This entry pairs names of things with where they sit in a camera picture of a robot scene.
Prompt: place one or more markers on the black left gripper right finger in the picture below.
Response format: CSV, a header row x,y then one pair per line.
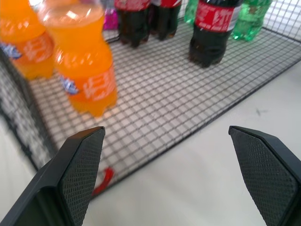
x,y
263,169

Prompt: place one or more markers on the cola bottle red label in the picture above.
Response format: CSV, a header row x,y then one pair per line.
x,y
212,30
134,21
167,18

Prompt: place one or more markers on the red tag on rack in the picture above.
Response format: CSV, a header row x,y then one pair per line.
x,y
103,180

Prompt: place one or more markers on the green soda bottle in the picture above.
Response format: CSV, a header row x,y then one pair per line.
x,y
191,10
249,21

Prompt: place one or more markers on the orange soda bottle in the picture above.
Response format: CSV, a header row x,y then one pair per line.
x,y
23,44
87,68

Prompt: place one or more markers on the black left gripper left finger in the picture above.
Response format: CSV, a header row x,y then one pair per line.
x,y
70,179

